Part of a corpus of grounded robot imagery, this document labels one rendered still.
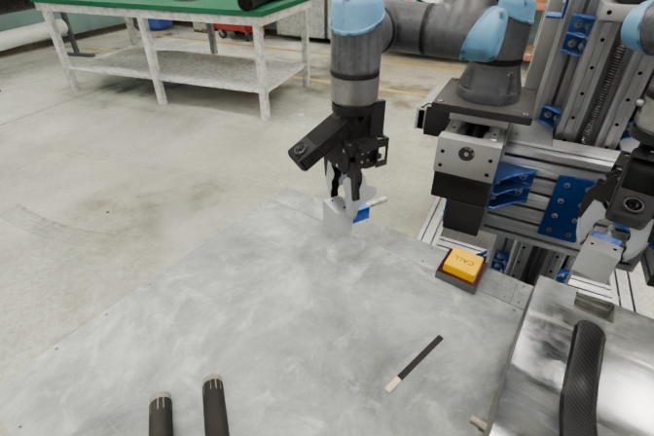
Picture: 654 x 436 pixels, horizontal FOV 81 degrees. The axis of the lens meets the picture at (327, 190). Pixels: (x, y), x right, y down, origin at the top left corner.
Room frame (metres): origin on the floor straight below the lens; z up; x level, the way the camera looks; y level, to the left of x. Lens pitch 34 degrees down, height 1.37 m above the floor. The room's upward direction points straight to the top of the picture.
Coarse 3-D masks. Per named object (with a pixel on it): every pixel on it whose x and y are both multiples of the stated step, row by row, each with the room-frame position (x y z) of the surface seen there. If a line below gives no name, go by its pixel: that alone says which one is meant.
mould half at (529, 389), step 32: (544, 288) 0.43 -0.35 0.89; (544, 320) 0.37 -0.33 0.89; (576, 320) 0.37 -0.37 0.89; (640, 320) 0.37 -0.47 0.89; (512, 352) 0.33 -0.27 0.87; (544, 352) 0.32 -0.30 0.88; (608, 352) 0.32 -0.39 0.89; (640, 352) 0.32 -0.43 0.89; (512, 384) 0.27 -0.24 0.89; (544, 384) 0.28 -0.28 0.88; (608, 384) 0.27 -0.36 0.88; (640, 384) 0.27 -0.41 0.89; (512, 416) 0.22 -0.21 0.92; (544, 416) 0.23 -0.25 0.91; (608, 416) 0.24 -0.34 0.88; (640, 416) 0.24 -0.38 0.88
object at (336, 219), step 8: (328, 200) 0.58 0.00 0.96; (336, 200) 0.58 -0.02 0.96; (344, 200) 0.59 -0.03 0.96; (376, 200) 0.62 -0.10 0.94; (384, 200) 0.62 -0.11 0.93; (328, 208) 0.57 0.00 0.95; (336, 208) 0.56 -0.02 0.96; (344, 208) 0.56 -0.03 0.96; (360, 208) 0.58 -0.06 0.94; (368, 208) 0.58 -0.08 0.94; (328, 216) 0.57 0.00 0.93; (336, 216) 0.55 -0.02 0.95; (344, 216) 0.55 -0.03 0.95; (360, 216) 0.57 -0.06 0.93; (368, 216) 0.58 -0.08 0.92; (328, 224) 0.57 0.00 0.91; (336, 224) 0.55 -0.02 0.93; (344, 224) 0.55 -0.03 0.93; (352, 224) 0.56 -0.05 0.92; (336, 232) 0.55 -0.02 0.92; (344, 232) 0.55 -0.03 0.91
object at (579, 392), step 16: (576, 336) 0.35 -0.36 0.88; (592, 336) 0.35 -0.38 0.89; (576, 352) 0.32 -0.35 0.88; (592, 352) 0.32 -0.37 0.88; (576, 368) 0.30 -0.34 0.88; (592, 368) 0.30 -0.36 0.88; (576, 384) 0.28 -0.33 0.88; (592, 384) 0.28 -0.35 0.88; (560, 400) 0.25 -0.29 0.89; (576, 400) 0.26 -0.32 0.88; (592, 400) 0.26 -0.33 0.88; (560, 416) 0.23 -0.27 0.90; (576, 416) 0.24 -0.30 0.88; (592, 416) 0.24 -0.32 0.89; (560, 432) 0.20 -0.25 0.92; (576, 432) 0.21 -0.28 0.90; (592, 432) 0.21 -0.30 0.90
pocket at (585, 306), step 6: (576, 294) 0.43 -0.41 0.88; (576, 300) 0.42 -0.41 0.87; (582, 300) 0.42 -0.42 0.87; (576, 306) 0.42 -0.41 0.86; (582, 306) 0.42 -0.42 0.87; (588, 306) 0.41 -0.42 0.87; (594, 306) 0.41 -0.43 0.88; (600, 306) 0.41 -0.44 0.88; (612, 306) 0.40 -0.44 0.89; (588, 312) 0.41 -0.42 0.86; (594, 312) 0.41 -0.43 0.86; (600, 312) 0.40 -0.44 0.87; (606, 312) 0.40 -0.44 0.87; (612, 312) 0.39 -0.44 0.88; (600, 318) 0.39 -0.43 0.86; (606, 318) 0.39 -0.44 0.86; (612, 318) 0.38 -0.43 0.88
